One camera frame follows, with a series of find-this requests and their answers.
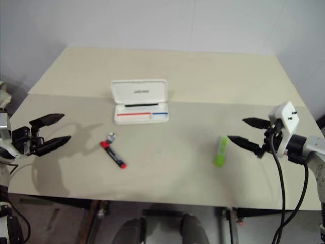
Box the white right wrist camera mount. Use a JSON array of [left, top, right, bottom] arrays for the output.
[[268, 101, 301, 157]]

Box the dark rounded shape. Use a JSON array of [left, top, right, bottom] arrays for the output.
[[179, 212, 209, 244], [118, 217, 148, 244]]

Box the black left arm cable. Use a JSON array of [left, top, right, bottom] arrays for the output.
[[7, 162, 34, 243]]

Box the white plastic pencil case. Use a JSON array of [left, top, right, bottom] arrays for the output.
[[110, 79, 170, 126]]

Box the beige crumpled object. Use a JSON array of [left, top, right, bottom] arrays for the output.
[[0, 80, 12, 109]]

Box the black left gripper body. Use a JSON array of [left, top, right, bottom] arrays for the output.
[[12, 125, 45, 156]]

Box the red and blue pencil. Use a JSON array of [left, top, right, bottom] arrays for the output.
[[117, 111, 169, 117]]

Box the black table crossbar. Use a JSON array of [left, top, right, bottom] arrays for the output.
[[141, 208, 184, 220]]

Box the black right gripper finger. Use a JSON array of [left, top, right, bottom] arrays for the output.
[[242, 117, 271, 131], [227, 135, 264, 159]]

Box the green highlighter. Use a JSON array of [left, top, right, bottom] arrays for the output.
[[212, 136, 229, 167]]

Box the red and black marker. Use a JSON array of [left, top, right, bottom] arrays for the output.
[[99, 141, 128, 170]]

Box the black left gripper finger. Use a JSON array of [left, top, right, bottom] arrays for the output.
[[29, 113, 66, 131], [32, 135, 72, 157]]

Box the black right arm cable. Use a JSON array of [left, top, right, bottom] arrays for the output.
[[269, 123, 310, 244]]

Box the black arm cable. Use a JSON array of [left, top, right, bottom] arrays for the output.
[[7, 162, 34, 243], [269, 123, 310, 244]]

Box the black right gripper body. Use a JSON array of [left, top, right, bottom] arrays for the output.
[[261, 120, 284, 154]]

